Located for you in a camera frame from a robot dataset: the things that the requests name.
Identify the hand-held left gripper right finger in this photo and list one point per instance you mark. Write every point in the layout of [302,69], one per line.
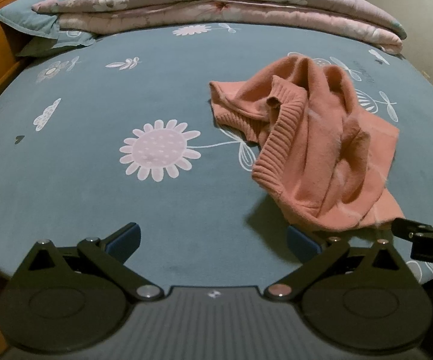
[302,243]

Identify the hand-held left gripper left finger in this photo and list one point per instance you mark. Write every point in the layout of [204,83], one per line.
[126,238]

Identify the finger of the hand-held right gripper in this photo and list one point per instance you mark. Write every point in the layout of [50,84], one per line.
[413,228]

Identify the pink knitted sweater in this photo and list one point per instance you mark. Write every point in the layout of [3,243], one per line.
[314,150]

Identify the folded pink floral quilt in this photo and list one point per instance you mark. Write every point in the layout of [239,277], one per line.
[201,3]

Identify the blue pillow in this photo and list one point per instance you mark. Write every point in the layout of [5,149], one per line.
[28,11]

